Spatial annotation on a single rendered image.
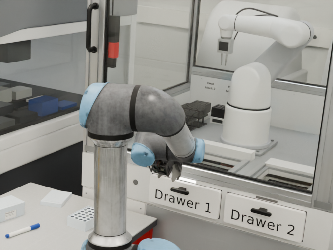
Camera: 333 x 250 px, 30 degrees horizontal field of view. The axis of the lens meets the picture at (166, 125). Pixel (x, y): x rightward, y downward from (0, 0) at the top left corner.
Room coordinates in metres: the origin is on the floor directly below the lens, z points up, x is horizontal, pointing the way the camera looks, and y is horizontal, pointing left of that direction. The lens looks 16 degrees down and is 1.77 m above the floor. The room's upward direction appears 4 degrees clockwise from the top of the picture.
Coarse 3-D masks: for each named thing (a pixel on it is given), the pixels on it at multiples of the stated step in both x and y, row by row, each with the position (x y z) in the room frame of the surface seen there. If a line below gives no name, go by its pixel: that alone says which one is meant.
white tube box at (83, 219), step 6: (78, 210) 2.14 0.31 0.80; (84, 210) 2.15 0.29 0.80; (90, 210) 2.15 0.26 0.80; (72, 216) 2.10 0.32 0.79; (78, 216) 2.10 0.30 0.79; (84, 216) 2.10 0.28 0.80; (90, 216) 2.10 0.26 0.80; (72, 222) 2.07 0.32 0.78; (78, 222) 2.06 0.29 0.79; (84, 222) 2.04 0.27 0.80; (90, 222) 2.07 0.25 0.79; (78, 228) 2.06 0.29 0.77; (84, 228) 2.04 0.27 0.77; (90, 228) 2.07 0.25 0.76
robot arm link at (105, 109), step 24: (96, 96) 1.46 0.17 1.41; (120, 96) 1.45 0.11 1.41; (96, 120) 1.45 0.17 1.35; (120, 120) 1.44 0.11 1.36; (96, 144) 1.47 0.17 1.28; (120, 144) 1.46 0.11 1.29; (96, 168) 1.47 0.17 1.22; (120, 168) 1.46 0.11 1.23; (96, 192) 1.46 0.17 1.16; (120, 192) 1.46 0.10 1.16; (96, 216) 1.46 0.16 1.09; (120, 216) 1.46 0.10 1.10; (96, 240) 1.44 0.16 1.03; (120, 240) 1.45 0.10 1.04
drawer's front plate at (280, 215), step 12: (228, 204) 2.08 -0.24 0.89; (240, 204) 2.06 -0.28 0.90; (252, 204) 2.04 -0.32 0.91; (264, 204) 2.02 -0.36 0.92; (276, 204) 2.01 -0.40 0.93; (228, 216) 2.07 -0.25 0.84; (240, 216) 2.05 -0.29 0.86; (252, 216) 2.03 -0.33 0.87; (264, 216) 2.01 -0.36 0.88; (276, 216) 2.00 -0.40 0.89; (288, 216) 1.98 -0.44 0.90; (300, 216) 1.96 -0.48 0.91; (252, 228) 2.03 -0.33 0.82; (264, 228) 2.01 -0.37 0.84; (276, 228) 1.99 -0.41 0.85; (288, 228) 1.97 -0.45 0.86; (300, 228) 1.96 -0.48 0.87; (300, 240) 1.95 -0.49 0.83
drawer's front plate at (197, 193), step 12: (156, 180) 2.21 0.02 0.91; (168, 180) 2.19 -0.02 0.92; (168, 192) 2.19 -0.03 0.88; (192, 192) 2.14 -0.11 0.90; (204, 192) 2.12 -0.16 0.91; (216, 192) 2.10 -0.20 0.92; (168, 204) 2.18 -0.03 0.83; (180, 204) 2.16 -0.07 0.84; (204, 204) 2.12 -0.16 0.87; (216, 204) 2.10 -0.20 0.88; (216, 216) 2.10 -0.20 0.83
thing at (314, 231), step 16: (128, 176) 2.29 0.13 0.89; (144, 176) 2.25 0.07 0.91; (128, 192) 2.28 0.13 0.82; (144, 192) 2.25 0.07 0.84; (224, 192) 2.10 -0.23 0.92; (240, 192) 2.08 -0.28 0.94; (224, 208) 2.10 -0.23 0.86; (304, 208) 1.97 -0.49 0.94; (224, 224) 2.10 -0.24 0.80; (320, 224) 1.94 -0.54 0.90; (288, 240) 1.99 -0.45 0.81; (304, 240) 1.96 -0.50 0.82; (320, 240) 1.94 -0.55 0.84
